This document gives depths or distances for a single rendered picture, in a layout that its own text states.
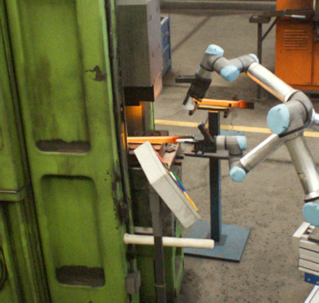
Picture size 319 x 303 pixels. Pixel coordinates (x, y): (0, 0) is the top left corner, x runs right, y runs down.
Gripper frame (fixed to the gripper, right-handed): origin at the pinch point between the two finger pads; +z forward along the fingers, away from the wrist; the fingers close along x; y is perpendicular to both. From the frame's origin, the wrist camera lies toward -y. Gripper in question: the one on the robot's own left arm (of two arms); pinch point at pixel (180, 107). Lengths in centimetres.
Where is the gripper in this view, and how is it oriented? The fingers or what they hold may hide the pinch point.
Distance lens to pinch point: 298.9
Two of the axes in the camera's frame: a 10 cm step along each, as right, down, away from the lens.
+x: 1.9, -4.1, 8.9
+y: 9.0, 4.4, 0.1
